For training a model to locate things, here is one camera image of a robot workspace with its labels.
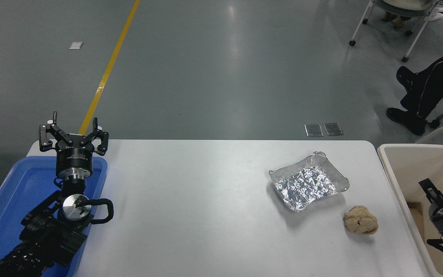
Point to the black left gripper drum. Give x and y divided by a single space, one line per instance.
74 157

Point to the crinkled foil tray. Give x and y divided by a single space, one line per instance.
306 184

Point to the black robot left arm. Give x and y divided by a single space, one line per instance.
44 238

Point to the metal floor plate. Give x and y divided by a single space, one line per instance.
313 130
333 129

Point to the large pale plastic bin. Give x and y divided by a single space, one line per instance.
410 173

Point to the blue plastic tray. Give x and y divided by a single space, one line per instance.
14 192

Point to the crumpled tan paper ball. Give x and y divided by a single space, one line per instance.
360 220

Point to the white frame rolling chair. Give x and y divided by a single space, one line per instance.
417 36

